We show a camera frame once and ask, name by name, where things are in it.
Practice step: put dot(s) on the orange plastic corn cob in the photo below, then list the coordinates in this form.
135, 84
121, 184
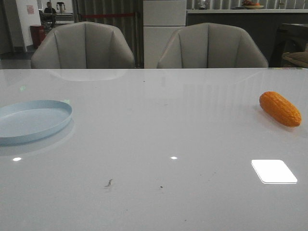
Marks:
282, 110

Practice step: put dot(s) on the light blue round plate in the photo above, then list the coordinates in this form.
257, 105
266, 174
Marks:
32, 120

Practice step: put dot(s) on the right grey upholstered chair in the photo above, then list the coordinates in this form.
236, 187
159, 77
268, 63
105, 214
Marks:
209, 45

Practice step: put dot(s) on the grey upholstered chair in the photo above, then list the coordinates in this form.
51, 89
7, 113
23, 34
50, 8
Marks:
209, 45
83, 45

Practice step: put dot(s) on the white cabinet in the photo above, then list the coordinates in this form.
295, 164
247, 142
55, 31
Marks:
160, 19

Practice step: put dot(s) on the left grey upholstered chair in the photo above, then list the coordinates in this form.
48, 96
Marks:
83, 45

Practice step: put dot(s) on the red barrier belt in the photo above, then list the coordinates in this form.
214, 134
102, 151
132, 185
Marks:
96, 16

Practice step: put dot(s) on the grey counter with white top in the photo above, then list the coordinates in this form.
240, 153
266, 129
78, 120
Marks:
262, 25

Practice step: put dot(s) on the red trash bin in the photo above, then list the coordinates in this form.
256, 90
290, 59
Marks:
37, 34

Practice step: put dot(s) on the fruit bowl on counter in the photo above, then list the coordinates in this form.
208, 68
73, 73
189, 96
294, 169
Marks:
251, 5

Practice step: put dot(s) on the seated person in background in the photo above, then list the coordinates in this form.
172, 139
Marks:
49, 8

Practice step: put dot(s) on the dark wooden armchair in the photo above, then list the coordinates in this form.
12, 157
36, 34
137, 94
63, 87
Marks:
289, 38

